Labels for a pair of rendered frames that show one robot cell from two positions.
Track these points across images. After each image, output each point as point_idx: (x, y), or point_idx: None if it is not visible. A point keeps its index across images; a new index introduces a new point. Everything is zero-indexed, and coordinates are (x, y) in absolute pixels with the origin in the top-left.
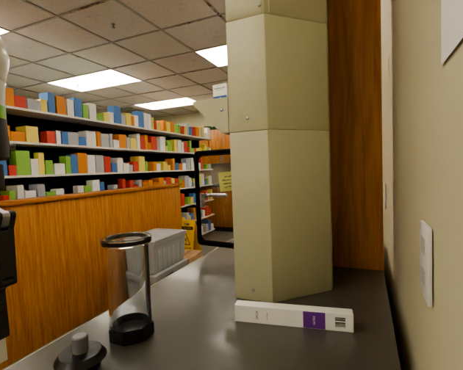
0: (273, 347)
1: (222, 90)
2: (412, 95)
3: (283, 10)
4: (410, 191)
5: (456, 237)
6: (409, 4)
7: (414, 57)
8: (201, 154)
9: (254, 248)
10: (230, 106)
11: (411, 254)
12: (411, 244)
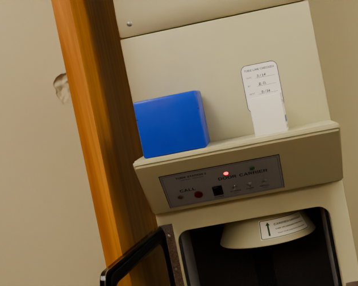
0: None
1: (283, 105)
2: (357, 134)
3: (276, 6)
4: (354, 220)
5: None
6: (327, 55)
7: None
8: (121, 276)
9: None
10: None
11: None
12: None
